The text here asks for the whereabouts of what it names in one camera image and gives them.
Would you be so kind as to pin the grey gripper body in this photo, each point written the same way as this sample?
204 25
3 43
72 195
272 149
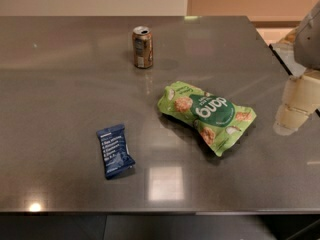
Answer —
309 40

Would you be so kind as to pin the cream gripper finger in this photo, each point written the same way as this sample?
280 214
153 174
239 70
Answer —
301 97

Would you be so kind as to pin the green rice chip bag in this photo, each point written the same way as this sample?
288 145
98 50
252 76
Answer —
219 122

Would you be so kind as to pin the blue snack bar wrapper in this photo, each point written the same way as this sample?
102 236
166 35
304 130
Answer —
114 150

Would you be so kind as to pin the brown soda can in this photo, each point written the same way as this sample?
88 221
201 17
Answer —
142 40

